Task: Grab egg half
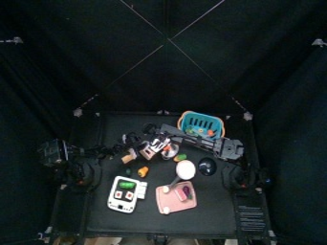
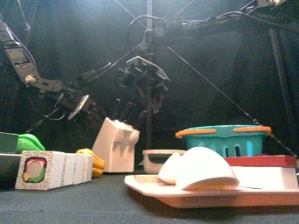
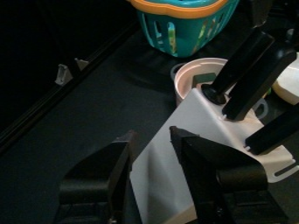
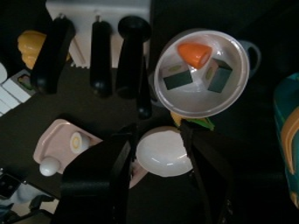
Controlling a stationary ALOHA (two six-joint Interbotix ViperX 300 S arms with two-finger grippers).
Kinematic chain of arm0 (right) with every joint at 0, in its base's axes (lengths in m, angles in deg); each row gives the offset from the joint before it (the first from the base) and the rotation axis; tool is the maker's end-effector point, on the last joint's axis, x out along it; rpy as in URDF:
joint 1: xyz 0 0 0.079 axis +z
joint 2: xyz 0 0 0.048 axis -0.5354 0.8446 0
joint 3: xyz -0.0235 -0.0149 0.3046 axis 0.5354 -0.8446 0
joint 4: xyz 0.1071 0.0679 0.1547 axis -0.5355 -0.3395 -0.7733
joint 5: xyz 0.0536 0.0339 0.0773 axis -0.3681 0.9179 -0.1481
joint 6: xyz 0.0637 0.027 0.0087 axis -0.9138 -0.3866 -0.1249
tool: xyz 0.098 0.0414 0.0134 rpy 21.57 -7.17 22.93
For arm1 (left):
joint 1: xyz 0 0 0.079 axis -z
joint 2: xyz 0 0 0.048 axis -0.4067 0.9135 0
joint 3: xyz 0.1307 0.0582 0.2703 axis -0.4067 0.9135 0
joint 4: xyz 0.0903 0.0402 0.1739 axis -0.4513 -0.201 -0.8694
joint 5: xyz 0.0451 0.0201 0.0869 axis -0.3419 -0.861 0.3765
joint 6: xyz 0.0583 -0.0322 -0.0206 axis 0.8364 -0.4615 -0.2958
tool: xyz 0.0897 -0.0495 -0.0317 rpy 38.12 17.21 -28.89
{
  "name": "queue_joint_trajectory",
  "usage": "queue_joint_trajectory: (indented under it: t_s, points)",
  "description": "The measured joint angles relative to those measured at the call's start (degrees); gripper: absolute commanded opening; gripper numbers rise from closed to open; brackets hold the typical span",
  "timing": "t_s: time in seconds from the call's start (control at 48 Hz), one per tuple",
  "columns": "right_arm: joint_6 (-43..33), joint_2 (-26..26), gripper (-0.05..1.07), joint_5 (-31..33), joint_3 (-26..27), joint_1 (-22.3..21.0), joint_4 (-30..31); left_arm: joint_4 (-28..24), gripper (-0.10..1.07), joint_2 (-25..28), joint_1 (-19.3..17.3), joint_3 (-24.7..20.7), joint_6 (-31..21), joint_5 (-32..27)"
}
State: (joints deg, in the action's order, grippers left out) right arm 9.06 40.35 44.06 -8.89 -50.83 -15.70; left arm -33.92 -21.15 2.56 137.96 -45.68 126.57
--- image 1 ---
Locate black round bowl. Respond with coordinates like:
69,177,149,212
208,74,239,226
196,157,219,177

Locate white toy cash register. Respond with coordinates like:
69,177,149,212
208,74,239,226
105,175,149,214

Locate orange toy pepper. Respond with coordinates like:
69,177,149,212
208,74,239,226
136,166,151,179

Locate yellow toy block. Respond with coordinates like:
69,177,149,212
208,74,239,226
120,151,137,166

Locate teal basket with orange rim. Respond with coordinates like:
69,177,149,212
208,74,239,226
176,110,225,142

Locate white plate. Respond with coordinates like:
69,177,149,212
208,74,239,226
160,143,181,161

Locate green and yellow toy corn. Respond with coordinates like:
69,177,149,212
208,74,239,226
172,153,189,163

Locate pink cutting board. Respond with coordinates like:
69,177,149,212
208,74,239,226
155,180,199,215

